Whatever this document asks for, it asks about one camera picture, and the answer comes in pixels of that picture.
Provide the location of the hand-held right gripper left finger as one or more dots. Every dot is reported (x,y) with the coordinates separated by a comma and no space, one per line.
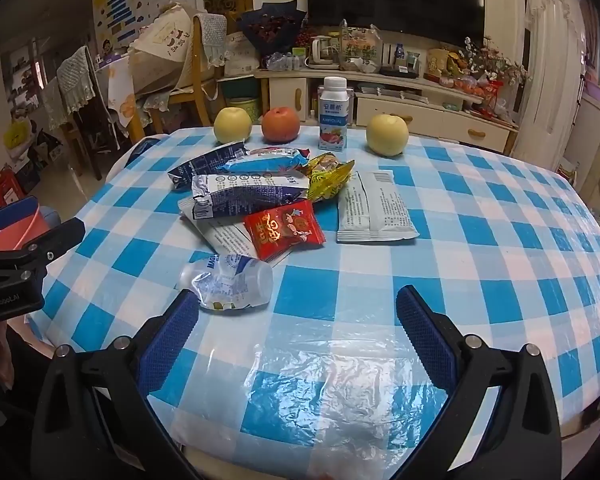
(172,342)

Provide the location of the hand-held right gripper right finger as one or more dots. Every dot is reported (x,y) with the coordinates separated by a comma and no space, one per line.
(427,340)

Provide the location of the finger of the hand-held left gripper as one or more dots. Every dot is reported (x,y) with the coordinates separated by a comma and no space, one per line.
(60,237)
(12,212)

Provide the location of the pink plastic bin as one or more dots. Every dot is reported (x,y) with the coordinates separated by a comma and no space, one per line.
(17,237)

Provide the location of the small white blue packet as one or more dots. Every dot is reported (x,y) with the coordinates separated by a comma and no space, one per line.
(230,282)

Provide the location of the white barcode sachet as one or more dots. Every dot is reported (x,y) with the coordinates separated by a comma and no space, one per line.
(375,207)

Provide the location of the red packet with gold print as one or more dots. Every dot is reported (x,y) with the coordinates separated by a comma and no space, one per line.
(282,230)

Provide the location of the navy blue milk carton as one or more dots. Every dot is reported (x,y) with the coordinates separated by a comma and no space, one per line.
(260,195)
(205,165)

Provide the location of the yellow snack wrapper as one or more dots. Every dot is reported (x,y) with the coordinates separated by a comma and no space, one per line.
(330,177)

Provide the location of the blue and white snack packet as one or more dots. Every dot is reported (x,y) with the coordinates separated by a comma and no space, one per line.
(265,162)

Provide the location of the person's left forearm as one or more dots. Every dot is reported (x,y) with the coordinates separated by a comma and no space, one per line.
(4,355)

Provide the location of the red gift bag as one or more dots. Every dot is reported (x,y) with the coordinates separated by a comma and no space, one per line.
(2,190)

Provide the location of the yellow carrier bag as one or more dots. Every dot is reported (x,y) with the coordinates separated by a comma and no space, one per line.
(17,135)

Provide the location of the blue checked tablecloth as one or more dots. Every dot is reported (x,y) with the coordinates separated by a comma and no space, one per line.
(480,280)

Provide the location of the dark wooden chair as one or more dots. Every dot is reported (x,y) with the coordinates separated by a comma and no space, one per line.
(95,130)

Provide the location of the grey quilted chair cover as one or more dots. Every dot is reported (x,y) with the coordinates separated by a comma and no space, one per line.
(55,102)
(212,37)
(77,77)

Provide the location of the white cloth with orange print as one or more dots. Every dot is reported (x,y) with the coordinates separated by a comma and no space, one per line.
(122,95)

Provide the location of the light wooden chair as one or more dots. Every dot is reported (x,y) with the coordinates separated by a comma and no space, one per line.
(200,95)

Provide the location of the yellow apple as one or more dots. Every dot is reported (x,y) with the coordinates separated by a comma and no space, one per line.
(387,134)
(232,125)

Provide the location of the cream canvas tote bag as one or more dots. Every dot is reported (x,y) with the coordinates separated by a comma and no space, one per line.
(162,45)

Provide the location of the cream television cabinet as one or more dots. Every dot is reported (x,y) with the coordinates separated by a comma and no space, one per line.
(430,120)

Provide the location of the green plastic bucket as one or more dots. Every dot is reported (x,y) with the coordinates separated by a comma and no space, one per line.
(242,107)

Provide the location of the red apple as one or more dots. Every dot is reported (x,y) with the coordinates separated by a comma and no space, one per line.
(280,125)

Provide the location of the white yogurt drink bottle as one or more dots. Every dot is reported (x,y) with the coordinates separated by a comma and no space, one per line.
(335,115)

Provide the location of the white paper bag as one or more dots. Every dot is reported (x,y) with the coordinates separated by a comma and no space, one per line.
(240,55)

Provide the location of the yellow snack box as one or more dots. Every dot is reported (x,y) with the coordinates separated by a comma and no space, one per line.
(437,62)

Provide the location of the pack of small bottles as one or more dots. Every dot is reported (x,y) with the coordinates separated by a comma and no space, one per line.
(285,61)

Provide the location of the dried flower bunch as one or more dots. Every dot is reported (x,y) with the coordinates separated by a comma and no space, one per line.
(495,57)

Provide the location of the dark blue flower bouquet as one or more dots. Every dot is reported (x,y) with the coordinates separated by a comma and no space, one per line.
(270,25)

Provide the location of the clear plastic bag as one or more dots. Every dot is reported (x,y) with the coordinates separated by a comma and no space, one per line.
(362,47)

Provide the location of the white curtain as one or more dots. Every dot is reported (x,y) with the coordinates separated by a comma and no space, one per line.
(550,60)

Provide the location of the white electric kettle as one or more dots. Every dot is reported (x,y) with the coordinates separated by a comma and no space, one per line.
(321,50)

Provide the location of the red berry sprig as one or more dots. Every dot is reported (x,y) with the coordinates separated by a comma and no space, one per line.
(304,39)

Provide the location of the wall poster with blue bars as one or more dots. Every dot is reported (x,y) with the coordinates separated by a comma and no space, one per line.
(120,5)

